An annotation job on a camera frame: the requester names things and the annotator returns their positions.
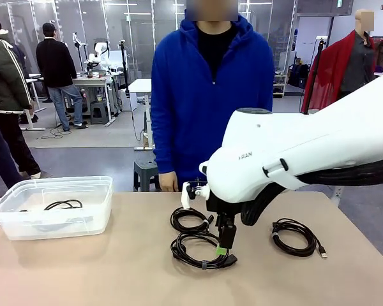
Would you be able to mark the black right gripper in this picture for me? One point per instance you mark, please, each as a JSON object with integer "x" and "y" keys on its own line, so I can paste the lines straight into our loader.
{"x": 225, "y": 207}

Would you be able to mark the blue-sleeved right forearm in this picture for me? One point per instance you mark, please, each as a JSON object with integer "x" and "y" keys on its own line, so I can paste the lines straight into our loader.
{"x": 166, "y": 150}

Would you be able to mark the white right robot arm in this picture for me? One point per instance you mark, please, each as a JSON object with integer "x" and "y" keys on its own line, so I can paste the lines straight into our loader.
{"x": 274, "y": 143}

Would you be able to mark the person's right hand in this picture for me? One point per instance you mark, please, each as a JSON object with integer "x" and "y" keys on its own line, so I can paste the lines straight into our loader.
{"x": 169, "y": 181}

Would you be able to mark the grey-green plastic stool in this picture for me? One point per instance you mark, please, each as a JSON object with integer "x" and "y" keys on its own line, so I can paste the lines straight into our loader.
{"x": 145, "y": 167}

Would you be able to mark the small cardboard box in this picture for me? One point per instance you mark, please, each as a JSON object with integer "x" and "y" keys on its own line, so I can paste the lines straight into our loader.
{"x": 146, "y": 140}

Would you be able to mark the person in blue hoodie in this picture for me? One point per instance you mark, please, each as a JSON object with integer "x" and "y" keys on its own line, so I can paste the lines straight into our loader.
{"x": 185, "y": 95}

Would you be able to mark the wooden shoe shelf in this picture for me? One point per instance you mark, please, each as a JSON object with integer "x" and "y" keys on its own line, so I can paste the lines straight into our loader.
{"x": 280, "y": 86}

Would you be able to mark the white standing desk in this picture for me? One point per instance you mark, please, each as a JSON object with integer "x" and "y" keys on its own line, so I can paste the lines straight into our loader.
{"x": 140, "y": 85}

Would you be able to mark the black bags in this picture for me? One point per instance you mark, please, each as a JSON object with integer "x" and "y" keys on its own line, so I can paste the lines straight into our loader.
{"x": 298, "y": 76}

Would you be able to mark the clear plastic storage bin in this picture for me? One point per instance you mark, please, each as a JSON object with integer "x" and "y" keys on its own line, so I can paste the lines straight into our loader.
{"x": 51, "y": 229}

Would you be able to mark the grey plastic stool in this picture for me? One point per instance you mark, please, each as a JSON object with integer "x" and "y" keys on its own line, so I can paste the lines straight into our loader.
{"x": 99, "y": 111}

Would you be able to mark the mannequin with red cloth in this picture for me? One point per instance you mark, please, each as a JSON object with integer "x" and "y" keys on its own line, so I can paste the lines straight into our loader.
{"x": 325, "y": 79}

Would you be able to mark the grey workbench desk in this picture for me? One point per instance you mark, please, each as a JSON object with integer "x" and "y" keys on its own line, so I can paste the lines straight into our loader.
{"x": 92, "y": 81}

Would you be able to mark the black tripod with white head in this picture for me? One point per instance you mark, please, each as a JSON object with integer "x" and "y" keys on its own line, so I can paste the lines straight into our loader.
{"x": 321, "y": 43}

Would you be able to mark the mannequin in grey shirt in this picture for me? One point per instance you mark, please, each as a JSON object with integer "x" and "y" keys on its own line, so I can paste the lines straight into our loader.
{"x": 357, "y": 63}

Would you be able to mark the small white background robot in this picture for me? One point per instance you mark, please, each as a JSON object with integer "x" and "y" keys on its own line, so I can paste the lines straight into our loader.
{"x": 99, "y": 54}

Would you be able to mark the man in black sweater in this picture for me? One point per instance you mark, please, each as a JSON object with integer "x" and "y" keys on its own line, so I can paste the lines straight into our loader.
{"x": 55, "y": 67}

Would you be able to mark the green exit sign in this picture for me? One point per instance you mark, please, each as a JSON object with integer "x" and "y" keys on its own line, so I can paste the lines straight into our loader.
{"x": 339, "y": 3}

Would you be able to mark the person in green jacket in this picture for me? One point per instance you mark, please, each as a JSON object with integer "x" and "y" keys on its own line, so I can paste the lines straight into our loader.
{"x": 6, "y": 83}

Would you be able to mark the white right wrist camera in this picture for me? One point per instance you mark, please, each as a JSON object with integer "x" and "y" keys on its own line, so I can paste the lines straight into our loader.
{"x": 186, "y": 197}

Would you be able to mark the black camera tripod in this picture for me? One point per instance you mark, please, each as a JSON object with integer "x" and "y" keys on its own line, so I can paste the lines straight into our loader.
{"x": 124, "y": 63}

